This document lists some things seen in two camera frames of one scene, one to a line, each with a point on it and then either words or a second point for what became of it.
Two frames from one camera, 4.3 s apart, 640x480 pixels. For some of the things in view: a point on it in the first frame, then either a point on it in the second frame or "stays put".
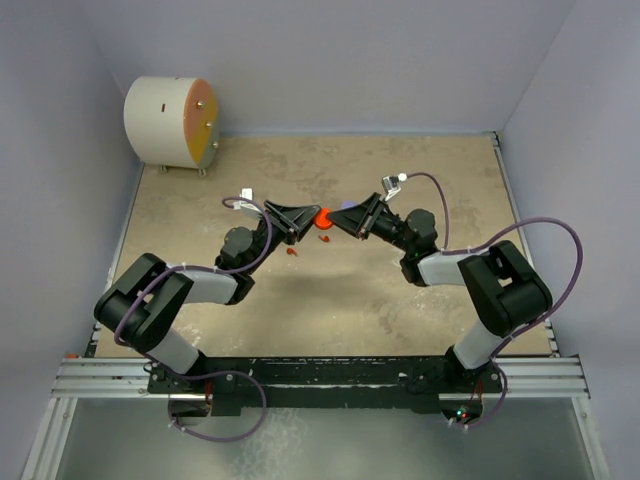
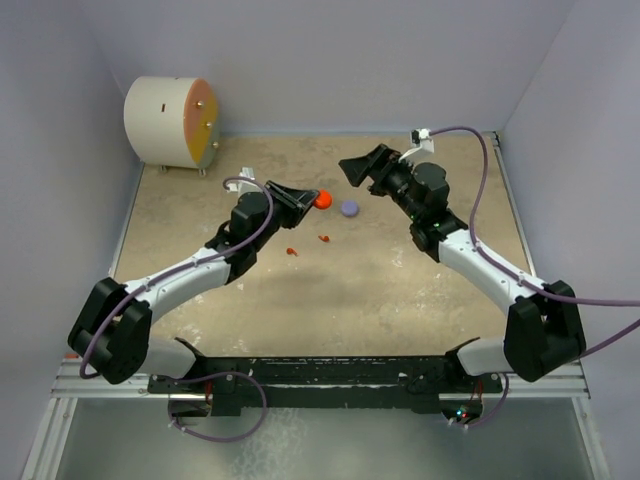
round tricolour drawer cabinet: [172, 121] stays put
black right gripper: [359, 220] → [382, 162]
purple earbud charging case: [348, 203] stays put
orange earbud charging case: [321, 221] → [323, 200]
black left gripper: [301, 217] → [293, 212]
